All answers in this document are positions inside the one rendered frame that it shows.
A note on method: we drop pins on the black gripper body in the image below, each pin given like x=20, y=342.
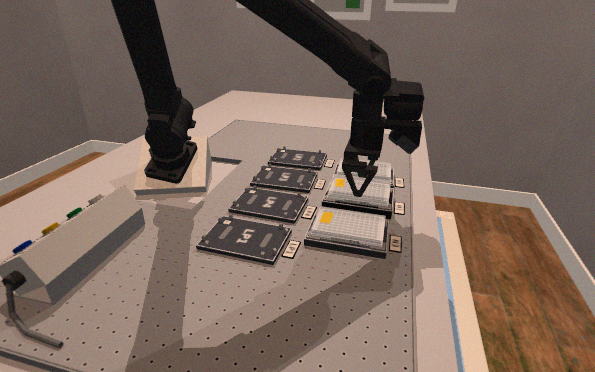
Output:
x=355, y=145

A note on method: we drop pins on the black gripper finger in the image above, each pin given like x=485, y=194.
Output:
x=371, y=163
x=370, y=171

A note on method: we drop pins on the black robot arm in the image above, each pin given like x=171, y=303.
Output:
x=346, y=52

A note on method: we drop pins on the grey operator panel with coloured keys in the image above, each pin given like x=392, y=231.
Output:
x=63, y=258

